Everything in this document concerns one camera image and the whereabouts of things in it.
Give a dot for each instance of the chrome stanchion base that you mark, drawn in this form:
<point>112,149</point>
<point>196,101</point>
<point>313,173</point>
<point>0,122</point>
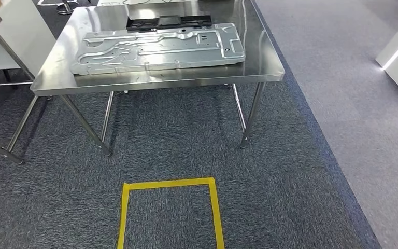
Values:
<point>67,8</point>

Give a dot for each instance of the white cabinet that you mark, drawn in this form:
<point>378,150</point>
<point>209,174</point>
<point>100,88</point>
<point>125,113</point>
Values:
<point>24,31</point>

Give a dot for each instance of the stamped grey metal panel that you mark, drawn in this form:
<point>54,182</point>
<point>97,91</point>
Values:
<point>157,51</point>

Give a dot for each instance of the long black plastic part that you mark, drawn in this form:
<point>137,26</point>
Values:
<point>140,24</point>

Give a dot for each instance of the stainless steel workbench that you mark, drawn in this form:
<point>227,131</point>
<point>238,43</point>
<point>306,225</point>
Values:
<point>82,20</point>

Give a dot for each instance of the yellow floor tape square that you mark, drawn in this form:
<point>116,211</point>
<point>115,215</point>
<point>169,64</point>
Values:
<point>216,213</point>

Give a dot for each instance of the white table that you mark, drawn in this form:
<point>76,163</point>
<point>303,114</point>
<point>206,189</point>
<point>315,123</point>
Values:
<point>116,2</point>

